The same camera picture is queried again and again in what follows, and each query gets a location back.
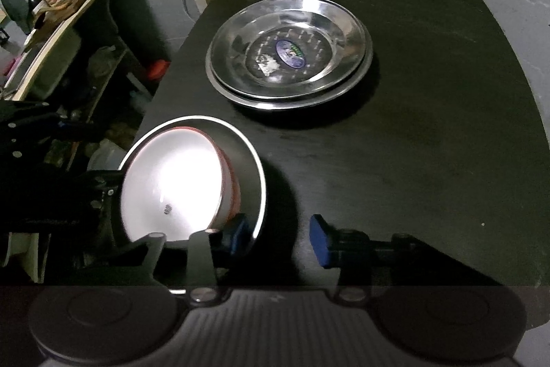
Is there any steel bowl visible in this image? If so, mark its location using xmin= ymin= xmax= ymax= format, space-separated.
xmin=114 ymin=115 xmax=268 ymax=248

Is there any red object under side table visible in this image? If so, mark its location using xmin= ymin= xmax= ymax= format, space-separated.
xmin=145 ymin=59 xmax=171 ymax=82

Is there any large steel plate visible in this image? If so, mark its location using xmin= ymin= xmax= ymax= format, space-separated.
xmin=205 ymin=0 xmax=374 ymax=111

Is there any cream-edged side table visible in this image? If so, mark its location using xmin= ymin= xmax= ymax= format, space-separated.
xmin=0 ymin=0 xmax=135 ymax=102

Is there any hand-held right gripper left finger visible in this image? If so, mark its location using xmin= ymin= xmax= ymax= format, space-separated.
xmin=92 ymin=213 xmax=251 ymax=304

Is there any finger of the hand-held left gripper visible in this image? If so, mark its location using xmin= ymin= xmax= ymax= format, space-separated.
xmin=0 ymin=100 xmax=102 ymax=144
xmin=75 ymin=169 xmax=124 ymax=203

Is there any steel plate with sticker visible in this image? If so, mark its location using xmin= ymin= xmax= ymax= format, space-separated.
xmin=210 ymin=0 xmax=367 ymax=99

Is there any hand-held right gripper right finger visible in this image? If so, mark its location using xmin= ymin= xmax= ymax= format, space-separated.
xmin=309 ymin=214 xmax=503 ymax=303

